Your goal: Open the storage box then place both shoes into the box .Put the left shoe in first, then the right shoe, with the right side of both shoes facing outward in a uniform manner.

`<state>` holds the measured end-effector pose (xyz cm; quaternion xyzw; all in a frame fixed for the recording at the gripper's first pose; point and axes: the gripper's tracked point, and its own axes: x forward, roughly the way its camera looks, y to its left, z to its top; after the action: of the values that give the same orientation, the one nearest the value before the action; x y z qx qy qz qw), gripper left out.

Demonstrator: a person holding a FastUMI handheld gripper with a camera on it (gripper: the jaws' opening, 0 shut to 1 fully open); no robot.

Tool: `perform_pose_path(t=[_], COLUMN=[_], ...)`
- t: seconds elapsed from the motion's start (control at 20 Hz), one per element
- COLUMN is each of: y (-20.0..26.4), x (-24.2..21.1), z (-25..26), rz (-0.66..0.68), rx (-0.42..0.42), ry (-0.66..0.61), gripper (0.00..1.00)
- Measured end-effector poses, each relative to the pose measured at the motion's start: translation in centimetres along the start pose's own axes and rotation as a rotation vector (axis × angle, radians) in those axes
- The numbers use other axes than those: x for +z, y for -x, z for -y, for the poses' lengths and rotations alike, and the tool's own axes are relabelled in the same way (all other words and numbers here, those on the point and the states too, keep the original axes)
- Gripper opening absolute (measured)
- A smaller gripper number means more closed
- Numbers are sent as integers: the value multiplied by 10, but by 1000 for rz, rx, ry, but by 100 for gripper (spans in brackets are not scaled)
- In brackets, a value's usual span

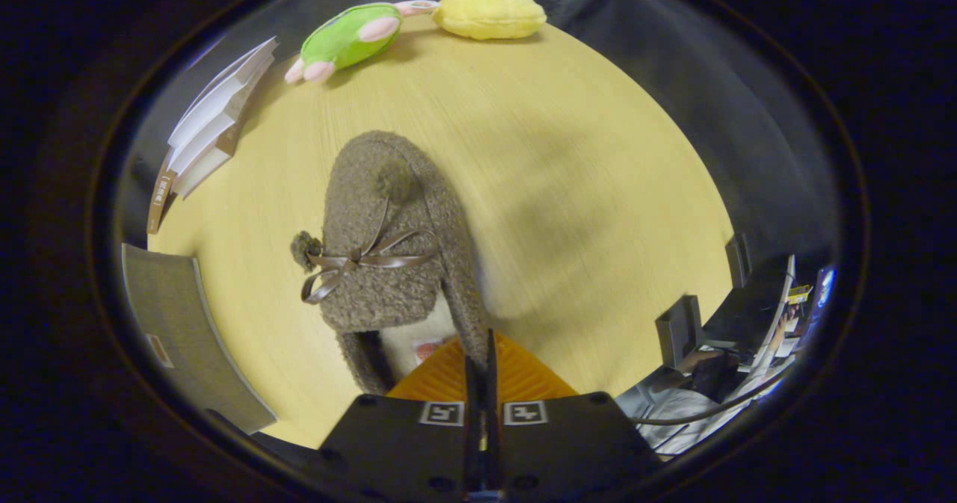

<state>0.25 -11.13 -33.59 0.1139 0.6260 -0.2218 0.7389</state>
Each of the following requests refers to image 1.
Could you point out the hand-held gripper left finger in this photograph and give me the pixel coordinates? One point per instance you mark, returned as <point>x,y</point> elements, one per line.
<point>396,443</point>

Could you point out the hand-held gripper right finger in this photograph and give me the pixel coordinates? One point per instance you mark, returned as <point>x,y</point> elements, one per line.
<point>576,443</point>

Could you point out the brown fuzzy shoe with bow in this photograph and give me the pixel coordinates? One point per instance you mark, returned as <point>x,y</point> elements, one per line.
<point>389,241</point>

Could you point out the beige fabric storage box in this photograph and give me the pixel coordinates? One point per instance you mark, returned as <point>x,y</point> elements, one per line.
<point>187,331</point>

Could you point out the light grey striped cloth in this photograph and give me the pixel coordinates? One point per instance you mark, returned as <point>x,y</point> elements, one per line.
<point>673,424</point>

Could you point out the dark grey upright block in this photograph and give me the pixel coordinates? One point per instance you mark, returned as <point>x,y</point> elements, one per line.
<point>739,258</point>
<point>679,327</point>

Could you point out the dark desk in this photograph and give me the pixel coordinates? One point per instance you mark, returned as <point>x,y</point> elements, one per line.
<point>748,309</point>

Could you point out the white book with portrait cover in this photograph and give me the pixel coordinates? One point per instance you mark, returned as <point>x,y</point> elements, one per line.
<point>224,96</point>

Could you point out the black backdrop cloth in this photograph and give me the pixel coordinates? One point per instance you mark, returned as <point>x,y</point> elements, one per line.
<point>710,77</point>

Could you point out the green and yellow plush toy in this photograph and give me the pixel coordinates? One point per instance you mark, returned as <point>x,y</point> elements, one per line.
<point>351,36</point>

